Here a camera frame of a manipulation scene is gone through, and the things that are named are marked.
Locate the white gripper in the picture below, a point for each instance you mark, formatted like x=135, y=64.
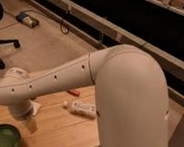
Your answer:
x=23, y=112

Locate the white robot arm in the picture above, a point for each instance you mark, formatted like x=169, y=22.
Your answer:
x=131, y=94

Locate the red marker pen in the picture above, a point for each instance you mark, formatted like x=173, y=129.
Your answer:
x=73, y=92

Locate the white tube with label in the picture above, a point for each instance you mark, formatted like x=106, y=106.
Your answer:
x=80, y=108

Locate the power strip on floor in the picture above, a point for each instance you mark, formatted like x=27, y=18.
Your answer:
x=27, y=20

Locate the long metal shelf rail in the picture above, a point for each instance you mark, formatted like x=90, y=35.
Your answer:
x=169, y=63

